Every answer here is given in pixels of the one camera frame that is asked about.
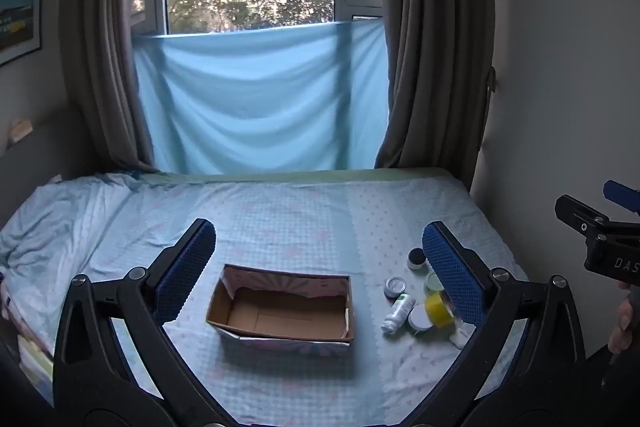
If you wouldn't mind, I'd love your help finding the pale green lid jar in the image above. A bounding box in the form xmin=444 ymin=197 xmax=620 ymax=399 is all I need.
xmin=423 ymin=272 xmax=444 ymax=296

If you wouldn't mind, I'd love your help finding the yellow tape roll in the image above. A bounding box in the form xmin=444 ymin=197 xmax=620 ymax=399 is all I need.
xmin=424 ymin=291 xmax=454 ymax=329

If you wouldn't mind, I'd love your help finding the small white object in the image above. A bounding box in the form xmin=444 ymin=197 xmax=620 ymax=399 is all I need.
xmin=449 ymin=323 xmax=476 ymax=350

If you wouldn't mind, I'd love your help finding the white medicine bottle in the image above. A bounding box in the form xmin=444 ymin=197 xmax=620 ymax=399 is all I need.
xmin=381 ymin=293 xmax=416 ymax=335

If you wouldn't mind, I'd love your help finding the white lid green jar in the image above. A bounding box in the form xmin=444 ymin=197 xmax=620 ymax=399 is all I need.
xmin=407 ymin=303 xmax=434 ymax=335

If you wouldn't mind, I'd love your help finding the person's right hand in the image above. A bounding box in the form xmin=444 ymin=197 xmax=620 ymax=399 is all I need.
xmin=608 ymin=282 xmax=634 ymax=355

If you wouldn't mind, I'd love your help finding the open cardboard box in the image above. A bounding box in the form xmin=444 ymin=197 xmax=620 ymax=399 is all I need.
xmin=206 ymin=265 xmax=355 ymax=357

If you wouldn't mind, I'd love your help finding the light blue hanging cloth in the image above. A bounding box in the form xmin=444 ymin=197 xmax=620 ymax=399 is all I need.
xmin=132 ymin=20 xmax=388 ymax=174

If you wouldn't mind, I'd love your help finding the right grey curtain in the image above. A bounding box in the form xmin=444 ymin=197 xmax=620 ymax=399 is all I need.
xmin=375 ymin=0 xmax=496 ymax=186

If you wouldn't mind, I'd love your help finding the grey curtain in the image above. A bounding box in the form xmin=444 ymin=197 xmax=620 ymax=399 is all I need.
xmin=375 ymin=0 xmax=496 ymax=186
xmin=58 ymin=0 xmax=155 ymax=172

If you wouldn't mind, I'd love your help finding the left grey curtain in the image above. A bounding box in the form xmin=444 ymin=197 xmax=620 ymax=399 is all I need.
xmin=58 ymin=0 xmax=155 ymax=172

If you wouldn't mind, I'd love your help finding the wall socket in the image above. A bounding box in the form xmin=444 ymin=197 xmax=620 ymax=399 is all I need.
xmin=8 ymin=119 xmax=32 ymax=144

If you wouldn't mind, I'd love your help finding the framed wall picture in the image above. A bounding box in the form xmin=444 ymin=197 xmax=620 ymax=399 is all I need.
xmin=0 ymin=0 xmax=42 ymax=66

